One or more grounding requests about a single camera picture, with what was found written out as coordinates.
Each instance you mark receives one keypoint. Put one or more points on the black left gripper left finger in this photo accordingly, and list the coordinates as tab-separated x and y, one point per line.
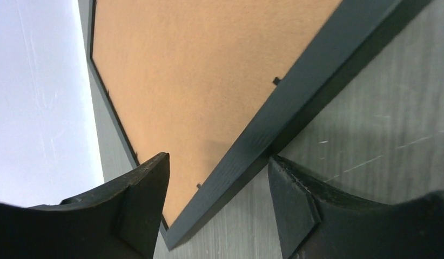
118	219

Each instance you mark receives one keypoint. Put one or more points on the black picture frame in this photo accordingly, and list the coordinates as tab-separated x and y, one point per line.
223	85

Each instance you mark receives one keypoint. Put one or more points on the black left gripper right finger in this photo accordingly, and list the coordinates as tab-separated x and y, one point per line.
317	220

